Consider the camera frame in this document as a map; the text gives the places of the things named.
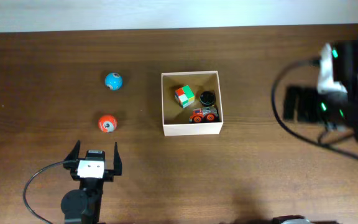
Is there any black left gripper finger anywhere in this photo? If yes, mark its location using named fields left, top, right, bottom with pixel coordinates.
left=64, top=140, right=81, bottom=164
left=113, top=142, right=122, bottom=176

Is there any orange eyeball ball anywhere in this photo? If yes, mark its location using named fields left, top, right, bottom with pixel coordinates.
left=98, top=114, right=117, bottom=133

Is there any red grey toy truck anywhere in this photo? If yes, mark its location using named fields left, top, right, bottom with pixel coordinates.
left=189, top=106, right=219, bottom=123

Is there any black round cap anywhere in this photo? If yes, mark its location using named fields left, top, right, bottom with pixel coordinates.
left=200, top=91, right=216, bottom=106

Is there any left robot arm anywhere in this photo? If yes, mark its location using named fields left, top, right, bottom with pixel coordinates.
left=61, top=141, right=122, bottom=224

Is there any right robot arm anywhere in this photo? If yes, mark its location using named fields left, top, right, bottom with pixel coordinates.
left=270, top=40, right=358, bottom=162

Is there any pink cardboard box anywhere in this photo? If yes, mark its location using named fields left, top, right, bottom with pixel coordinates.
left=161, top=71, right=224, bottom=136

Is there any blue eyeball ball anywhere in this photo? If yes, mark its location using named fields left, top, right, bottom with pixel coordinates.
left=104, top=73, right=123, bottom=91

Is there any colourful puzzle cube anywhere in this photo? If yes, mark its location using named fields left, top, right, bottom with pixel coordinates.
left=175, top=85, right=195, bottom=108

